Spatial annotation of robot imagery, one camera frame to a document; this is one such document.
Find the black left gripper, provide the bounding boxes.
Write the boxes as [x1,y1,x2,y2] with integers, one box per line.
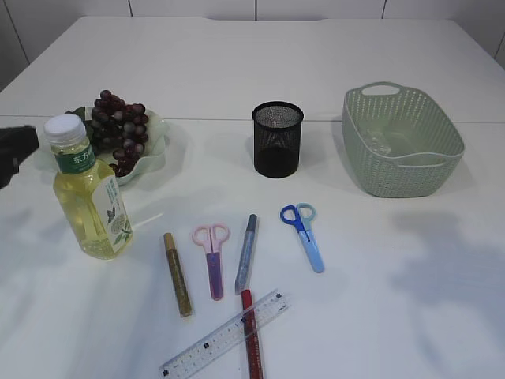
[0,125,39,189]

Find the yellow tea bottle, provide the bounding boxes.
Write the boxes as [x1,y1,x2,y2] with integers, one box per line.
[43,114,133,261]

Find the purple grape bunch with leaves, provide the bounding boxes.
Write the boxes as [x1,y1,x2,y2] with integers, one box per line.
[84,89,149,178]

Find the clear plastic sheet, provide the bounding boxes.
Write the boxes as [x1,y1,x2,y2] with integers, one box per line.
[362,129,393,156]

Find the pale green wavy plate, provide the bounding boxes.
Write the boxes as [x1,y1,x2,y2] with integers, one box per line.
[33,106,171,187]

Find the gold glitter pen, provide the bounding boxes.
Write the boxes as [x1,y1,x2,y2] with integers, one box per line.
[163,233,193,317]

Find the black mesh pen cup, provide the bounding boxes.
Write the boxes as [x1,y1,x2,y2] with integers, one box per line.
[252,101,304,178]

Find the silver glitter pen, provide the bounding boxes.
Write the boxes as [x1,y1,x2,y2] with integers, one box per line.
[234,214,257,295]

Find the clear plastic ruler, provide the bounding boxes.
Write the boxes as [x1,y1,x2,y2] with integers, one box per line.
[159,290,290,378]

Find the red glitter pen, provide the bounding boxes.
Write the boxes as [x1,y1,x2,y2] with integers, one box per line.
[241,310,264,379]

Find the green plastic basket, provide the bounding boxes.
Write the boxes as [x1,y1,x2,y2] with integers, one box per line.
[342,82,465,198]

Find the pink purple scissors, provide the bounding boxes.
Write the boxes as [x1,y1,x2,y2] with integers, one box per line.
[192,223,230,301]

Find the blue scissors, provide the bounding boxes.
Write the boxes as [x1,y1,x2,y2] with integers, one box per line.
[279,203,324,273]

